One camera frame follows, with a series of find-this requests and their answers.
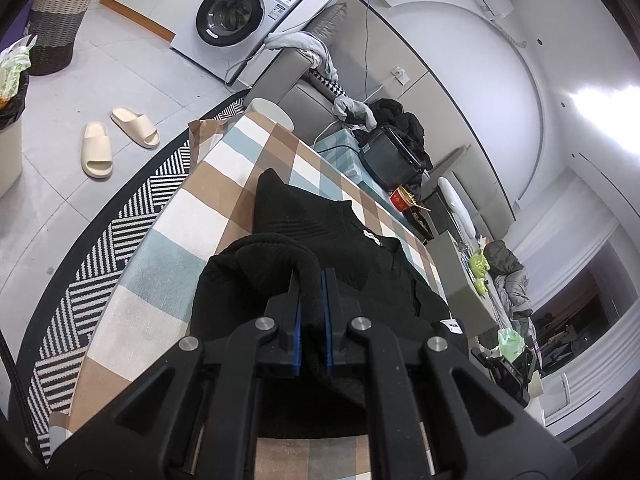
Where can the white kitchen counter cabinet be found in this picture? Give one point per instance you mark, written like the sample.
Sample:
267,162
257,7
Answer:
135,15

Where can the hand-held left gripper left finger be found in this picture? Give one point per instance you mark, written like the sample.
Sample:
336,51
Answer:
298,350

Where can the white curtain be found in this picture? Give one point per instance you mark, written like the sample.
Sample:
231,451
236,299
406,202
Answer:
590,220

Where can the grey side table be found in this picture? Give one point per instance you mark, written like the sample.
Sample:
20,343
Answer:
460,285

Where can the black food tray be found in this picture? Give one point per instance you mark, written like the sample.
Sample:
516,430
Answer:
420,222

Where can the green frog toy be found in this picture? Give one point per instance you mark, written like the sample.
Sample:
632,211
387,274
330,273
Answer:
478,262

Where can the grey padded jacket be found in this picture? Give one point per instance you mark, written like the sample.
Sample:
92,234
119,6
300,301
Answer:
512,280

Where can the light grey hoodie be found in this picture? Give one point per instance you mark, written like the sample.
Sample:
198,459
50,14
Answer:
300,42

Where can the white pillow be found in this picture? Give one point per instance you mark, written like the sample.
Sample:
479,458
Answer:
457,210

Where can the grey sofa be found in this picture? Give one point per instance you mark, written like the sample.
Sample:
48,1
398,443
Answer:
290,75

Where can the small green toy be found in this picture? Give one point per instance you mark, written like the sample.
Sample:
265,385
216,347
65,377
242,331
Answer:
481,286

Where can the white round stool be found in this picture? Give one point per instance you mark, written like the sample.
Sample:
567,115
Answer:
272,112

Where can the white washing machine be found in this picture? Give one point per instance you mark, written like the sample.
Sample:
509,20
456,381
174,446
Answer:
230,15

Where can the green plastic bag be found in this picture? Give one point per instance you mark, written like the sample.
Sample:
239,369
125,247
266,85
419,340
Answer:
510,342

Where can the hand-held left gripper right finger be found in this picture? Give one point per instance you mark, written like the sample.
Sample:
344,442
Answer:
328,340

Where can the pale grey garment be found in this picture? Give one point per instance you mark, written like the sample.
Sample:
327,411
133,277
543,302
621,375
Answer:
355,110

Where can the woven laundry basket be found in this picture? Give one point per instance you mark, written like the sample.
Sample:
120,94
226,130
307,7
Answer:
55,20

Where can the black white striped rug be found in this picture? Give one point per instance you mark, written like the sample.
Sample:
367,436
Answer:
115,240

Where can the black knit sweater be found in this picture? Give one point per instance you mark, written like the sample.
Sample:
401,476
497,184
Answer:
290,210

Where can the white trash bin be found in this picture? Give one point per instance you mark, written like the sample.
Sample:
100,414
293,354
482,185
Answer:
7,160

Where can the grey upright cushion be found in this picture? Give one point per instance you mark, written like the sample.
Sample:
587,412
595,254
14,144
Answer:
330,25

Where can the black clothes pile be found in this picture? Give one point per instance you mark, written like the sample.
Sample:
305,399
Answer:
400,125

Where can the red bowl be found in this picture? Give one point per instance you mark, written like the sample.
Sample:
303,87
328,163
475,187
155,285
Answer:
400,200

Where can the crumpled plastic rubbish bag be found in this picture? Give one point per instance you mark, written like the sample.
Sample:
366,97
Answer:
12,70

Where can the white wall socket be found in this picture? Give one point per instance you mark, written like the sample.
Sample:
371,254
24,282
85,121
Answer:
399,75

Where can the black rice cooker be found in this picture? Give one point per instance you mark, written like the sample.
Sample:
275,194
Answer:
392,157

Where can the houndstooth cushion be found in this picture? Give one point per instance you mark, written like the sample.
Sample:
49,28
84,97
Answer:
327,82

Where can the beige slide sandal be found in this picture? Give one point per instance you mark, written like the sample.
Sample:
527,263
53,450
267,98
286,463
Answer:
135,126
96,150

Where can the light blue side table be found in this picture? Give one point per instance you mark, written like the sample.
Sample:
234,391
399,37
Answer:
340,155

